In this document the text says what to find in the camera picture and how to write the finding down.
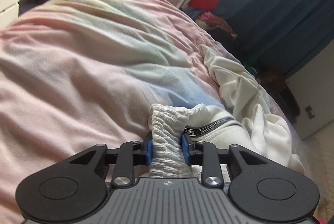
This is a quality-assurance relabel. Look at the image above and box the white zip-up sweatshirt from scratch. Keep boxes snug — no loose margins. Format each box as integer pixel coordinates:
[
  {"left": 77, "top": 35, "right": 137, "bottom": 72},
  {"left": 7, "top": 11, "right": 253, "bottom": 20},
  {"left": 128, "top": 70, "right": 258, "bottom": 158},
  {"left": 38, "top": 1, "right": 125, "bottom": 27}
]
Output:
[{"left": 149, "top": 45, "right": 305, "bottom": 178}]

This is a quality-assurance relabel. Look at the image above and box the pile of clothes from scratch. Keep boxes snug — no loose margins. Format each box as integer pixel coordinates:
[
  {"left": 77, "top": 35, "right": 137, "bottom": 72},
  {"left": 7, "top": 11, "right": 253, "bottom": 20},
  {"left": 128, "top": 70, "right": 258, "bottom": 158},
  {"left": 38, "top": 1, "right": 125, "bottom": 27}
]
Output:
[{"left": 185, "top": 9, "right": 245, "bottom": 53}]

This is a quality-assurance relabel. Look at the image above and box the pastel rainbow duvet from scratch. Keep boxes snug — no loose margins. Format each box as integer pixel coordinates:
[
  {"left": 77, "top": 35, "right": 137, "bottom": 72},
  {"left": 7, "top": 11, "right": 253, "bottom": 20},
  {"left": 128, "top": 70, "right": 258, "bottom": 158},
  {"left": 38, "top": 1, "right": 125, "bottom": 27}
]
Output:
[{"left": 0, "top": 0, "right": 296, "bottom": 224}]

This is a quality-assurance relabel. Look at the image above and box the teal right curtain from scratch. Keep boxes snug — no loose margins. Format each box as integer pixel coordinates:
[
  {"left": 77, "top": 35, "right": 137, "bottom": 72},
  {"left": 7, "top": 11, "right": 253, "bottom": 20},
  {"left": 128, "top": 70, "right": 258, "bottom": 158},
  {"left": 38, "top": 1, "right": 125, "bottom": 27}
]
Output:
[{"left": 215, "top": 0, "right": 333, "bottom": 77}]

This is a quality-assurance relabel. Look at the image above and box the wall power socket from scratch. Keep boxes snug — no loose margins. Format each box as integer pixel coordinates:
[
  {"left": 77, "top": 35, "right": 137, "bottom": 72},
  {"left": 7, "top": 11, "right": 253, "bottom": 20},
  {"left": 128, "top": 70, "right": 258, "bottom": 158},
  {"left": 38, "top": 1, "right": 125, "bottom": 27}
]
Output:
[{"left": 305, "top": 105, "right": 315, "bottom": 119}]

